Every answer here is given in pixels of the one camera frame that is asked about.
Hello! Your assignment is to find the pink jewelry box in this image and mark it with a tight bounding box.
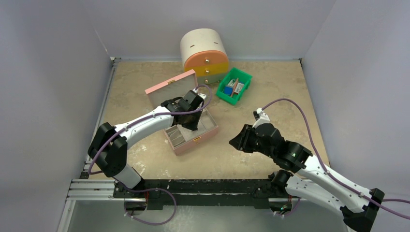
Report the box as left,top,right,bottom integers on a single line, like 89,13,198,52
145,69,220,156

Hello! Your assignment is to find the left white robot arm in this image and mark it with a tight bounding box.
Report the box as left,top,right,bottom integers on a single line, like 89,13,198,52
88,90,206,198

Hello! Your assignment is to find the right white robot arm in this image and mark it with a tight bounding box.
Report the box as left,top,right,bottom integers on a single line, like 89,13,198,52
229,123,384,232

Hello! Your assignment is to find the blue box in bin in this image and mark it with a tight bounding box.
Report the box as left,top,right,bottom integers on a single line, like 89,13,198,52
223,86,234,96

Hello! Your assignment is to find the green plastic bin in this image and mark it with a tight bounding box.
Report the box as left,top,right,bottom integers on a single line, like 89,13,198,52
216,68,252,105

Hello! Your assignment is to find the red white small box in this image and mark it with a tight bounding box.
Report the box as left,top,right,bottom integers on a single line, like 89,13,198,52
234,82,244,94

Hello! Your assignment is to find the cream orange drawer cabinet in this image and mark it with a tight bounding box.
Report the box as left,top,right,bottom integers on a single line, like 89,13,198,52
180,29,229,84

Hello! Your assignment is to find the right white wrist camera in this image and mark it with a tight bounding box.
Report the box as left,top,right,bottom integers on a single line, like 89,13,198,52
252,108,270,128

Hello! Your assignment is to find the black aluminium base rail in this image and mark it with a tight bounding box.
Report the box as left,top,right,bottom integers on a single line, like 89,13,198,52
67,179,298,215

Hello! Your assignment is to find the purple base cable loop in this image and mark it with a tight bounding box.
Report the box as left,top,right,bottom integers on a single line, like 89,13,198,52
123,188,178,227

